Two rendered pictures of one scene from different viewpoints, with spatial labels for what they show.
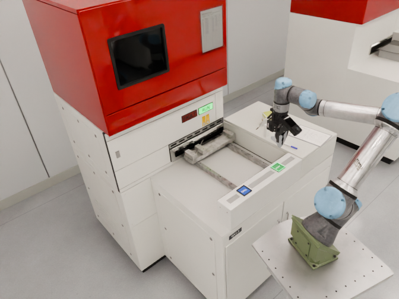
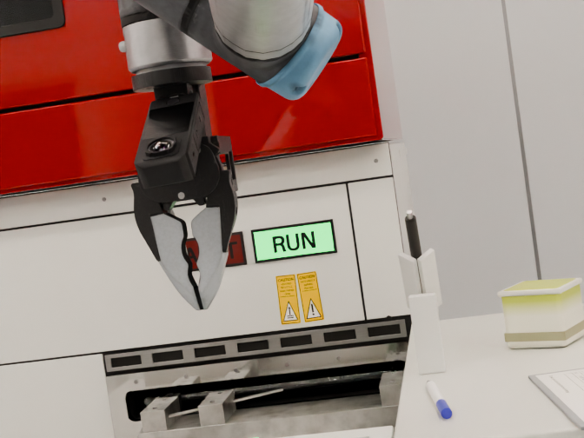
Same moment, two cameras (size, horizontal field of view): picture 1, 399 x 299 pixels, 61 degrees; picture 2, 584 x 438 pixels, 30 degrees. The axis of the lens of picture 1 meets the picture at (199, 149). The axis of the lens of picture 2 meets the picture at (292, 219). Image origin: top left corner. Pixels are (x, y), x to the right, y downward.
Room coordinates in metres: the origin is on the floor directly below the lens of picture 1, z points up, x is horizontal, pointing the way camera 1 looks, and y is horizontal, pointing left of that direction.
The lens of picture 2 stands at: (0.78, -1.17, 1.21)
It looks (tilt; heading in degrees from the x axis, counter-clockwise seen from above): 3 degrees down; 46
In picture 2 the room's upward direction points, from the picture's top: 8 degrees counter-clockwise
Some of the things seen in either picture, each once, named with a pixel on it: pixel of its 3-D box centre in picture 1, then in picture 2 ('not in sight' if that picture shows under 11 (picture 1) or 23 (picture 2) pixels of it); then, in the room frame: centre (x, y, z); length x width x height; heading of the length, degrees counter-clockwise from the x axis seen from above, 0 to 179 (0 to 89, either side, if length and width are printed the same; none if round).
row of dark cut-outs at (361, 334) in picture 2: (197, 132); (253, 346); (1.79, 0.01, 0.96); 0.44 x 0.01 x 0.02; 128
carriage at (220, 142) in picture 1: (210, 148); (275, 421); (1.75, -0.07, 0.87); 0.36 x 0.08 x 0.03; 128
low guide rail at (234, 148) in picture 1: (247, 155); not in sight; (1.68, -0.29, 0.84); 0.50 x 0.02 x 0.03; 38
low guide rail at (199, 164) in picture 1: (215, 175); not in sight; (1.51, -0.08, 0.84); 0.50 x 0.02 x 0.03; 38
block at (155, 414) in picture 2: (190, 154); (161, 413); (1.65, 0.05, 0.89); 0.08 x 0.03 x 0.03; 38
